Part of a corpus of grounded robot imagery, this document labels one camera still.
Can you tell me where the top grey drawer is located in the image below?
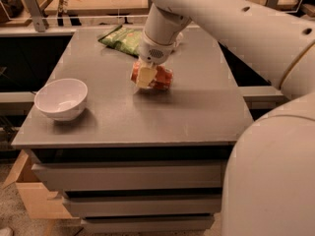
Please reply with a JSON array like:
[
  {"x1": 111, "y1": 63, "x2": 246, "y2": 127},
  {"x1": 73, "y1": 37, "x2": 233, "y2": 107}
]
[{"x1": 31, "y1": 160, "x2": 223, "y2": 191}]

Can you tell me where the orange soda can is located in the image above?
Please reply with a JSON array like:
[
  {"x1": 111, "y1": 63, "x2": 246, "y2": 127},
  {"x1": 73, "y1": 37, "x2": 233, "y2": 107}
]
[{"x1": 130, "y1": 62, "x2": 173, "y2": 90}]

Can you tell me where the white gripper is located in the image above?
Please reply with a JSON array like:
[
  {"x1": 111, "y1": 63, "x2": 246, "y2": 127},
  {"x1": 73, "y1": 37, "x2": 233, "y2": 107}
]
[{"x1": 136, "y1": 30, "x2": 176, "y2": 89}]

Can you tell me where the grey drawer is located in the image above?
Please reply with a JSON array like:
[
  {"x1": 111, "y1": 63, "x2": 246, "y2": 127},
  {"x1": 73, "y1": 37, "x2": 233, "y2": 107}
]
[
  {"x1": 31, "y1": 160, "x2": 223, "y2": 191},
  {"x1": 63, "y1": 195, "x2": 221, "y2": 217},
  {"x1": 81, "y1": 215, "x2": 214, "y2": 233}
]

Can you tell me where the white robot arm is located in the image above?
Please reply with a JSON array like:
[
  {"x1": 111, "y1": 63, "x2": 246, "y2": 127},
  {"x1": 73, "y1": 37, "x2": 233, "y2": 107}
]
[{"x1": 140, "y1": 0, "x2": 315, "y2": 236}]

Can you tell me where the clear plastic water bottle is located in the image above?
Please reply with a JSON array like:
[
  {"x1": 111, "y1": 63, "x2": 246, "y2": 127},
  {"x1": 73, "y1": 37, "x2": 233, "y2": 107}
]
[{"x1": 173, "y1": 32, "x2": 183, "y2": 49}]

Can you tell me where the cardboard box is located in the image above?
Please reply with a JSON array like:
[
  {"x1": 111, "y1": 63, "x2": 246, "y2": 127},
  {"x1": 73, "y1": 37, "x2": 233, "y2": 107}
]
[{"x1": 2, "y1": 150, "x2": 73, "y2": 219}]

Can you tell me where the left metal bracket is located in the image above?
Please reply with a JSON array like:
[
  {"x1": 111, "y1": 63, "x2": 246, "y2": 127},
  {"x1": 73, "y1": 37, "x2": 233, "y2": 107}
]
[{"x1": 24, "y1": 0, "x2": 46, "y2": 32}]

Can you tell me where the green chip bag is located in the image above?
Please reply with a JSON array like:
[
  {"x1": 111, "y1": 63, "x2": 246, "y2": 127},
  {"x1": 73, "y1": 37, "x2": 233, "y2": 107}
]
[{"x1": 97, "y1": 25, "x2": 142, "y2": 57}]

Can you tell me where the bottom grey drawer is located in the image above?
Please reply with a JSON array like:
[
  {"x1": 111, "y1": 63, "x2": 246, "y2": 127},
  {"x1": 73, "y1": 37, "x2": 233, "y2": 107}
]
[{"x1": 81, "y1": 215, "x2": 214, "y2": 233}]

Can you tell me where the middle grey drawer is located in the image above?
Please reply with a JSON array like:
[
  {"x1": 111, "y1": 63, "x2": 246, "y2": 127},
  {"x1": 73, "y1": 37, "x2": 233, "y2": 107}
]
[{"x1": 63, "y1": 195, "x2": 221, "y2": 217}]

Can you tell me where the white bowl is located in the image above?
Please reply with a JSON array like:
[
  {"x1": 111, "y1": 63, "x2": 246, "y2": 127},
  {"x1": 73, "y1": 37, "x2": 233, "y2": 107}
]
[{"x1": 34, "y1": 79, "x2": 88, "y2": 121}]

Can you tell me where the grey drawer cabinet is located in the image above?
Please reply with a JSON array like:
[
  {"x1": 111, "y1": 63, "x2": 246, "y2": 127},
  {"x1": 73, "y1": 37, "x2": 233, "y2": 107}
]
[{"x1": 14, "y1": 28, "x2": 252, "y2": 220}]

